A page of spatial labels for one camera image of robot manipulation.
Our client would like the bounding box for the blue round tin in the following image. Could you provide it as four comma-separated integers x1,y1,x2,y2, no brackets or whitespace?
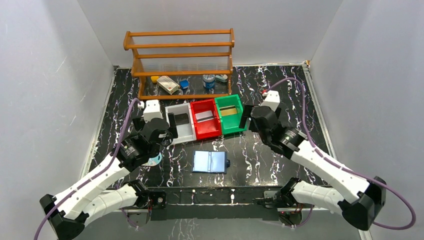
202,74,216,90

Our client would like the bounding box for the grey card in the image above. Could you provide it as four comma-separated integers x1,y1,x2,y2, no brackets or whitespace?
174,113,190,126

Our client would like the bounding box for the yellow small object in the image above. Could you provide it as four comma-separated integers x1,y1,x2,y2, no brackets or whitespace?
150,76,160,83

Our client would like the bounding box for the red plastic bin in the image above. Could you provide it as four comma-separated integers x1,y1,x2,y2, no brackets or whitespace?
190,98,222,140

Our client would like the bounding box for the green plastic bin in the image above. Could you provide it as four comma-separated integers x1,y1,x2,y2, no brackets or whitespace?
214,94,247,135

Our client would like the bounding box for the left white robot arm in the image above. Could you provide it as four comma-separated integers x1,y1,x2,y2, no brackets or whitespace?
34,98,177,240

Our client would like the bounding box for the white card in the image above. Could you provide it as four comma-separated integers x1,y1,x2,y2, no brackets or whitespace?
195,110,214,123

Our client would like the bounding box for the white red small box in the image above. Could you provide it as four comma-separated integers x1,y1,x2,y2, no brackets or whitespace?
156,75,179,95

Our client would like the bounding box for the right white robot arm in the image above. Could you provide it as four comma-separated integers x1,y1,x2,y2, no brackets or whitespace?
239,93,386,231

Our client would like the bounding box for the gold card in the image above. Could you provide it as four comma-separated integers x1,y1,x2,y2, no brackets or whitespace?
219,105,239,117

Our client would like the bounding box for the wooden shelf rack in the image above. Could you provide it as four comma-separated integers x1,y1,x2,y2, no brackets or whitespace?
123,28,235,100

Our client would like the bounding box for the navy blue card holder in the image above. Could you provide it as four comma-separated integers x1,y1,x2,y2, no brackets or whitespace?
191,150,231,174

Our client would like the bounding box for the blue small cube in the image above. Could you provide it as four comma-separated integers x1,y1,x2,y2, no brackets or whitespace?
179,79,189,91

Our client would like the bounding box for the white plastic bin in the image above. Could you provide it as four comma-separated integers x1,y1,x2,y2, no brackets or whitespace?
165,102,197,145

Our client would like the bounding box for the grey tape dispenser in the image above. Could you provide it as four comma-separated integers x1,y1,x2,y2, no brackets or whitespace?
215,74,229,83

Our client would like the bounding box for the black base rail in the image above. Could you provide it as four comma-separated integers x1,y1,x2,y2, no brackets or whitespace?
117,185,332,229

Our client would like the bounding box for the blue toothbrush blister pack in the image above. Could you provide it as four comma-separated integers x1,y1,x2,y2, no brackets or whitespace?
145,153,163,167

